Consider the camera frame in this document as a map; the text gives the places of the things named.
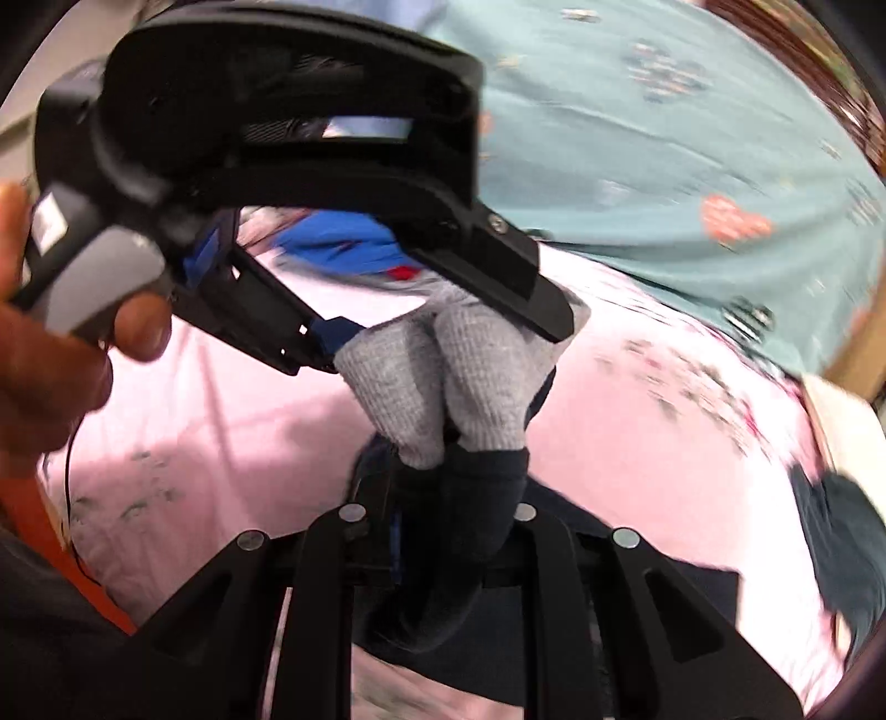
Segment navy pants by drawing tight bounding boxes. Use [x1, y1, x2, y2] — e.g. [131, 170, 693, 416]
[332, 280, 743, 667]

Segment dark teal cloth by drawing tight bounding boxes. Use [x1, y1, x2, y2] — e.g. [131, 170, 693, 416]
[789, 462, 886, 660]

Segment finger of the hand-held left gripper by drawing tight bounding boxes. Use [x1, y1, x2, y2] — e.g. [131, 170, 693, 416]
[405, 197, 577, 345]
[166, 206, 362, 378]

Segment wooden headboard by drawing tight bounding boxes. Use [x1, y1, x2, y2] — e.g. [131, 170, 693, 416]
[823, 297, 886, 411]

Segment teal heart-print quilt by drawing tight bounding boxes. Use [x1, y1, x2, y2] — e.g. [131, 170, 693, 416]
[415, 0, 886, 390]

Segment person's dark clothing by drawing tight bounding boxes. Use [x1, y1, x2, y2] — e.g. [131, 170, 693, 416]
[0, 522, 150, 720]

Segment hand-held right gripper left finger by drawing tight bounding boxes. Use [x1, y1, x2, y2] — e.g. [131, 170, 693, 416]
[135, 504, 404, 720]

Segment orange strap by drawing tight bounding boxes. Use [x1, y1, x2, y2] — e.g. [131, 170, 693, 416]
[0, 474, 140, 638]

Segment blue folded garment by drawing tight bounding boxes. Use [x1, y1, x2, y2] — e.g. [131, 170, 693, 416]
[273, 209, 418, 276]

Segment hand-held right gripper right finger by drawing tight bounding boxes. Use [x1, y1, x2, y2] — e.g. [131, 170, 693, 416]
[485, 502, 805, 720]

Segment pink floral bedsheet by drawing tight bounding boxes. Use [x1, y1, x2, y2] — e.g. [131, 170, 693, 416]
[42, 208, 854, 720]

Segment thin black cable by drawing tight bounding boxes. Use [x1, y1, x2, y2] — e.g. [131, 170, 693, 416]
[40, 414, 94, 584]

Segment person's left hand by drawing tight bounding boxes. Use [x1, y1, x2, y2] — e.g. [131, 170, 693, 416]
[0, 181, 174, 480]

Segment white textured pillow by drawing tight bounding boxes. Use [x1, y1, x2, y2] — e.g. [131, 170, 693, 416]
[801, 374, 886, 480]

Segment grey folded garment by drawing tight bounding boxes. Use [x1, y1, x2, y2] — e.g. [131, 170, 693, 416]
[280, 259, 447, 300]

